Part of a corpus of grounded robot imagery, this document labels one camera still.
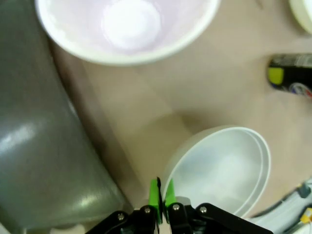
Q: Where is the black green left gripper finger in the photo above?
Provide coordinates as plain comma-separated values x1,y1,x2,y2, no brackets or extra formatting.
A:
85,177,163,234

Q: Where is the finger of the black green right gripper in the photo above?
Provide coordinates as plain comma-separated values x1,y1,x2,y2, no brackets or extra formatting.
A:
165,178,276,234

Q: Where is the small white bowl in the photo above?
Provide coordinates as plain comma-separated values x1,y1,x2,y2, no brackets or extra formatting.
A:
163,125,272,218

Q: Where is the grey metal container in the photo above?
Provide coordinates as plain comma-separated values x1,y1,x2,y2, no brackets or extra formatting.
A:
0,0,134,234

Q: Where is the large white bowl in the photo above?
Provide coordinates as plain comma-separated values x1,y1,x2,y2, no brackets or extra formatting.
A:
35,0,222,66

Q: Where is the white plate edge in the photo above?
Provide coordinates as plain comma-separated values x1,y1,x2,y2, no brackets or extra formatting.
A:
289,0,312,35

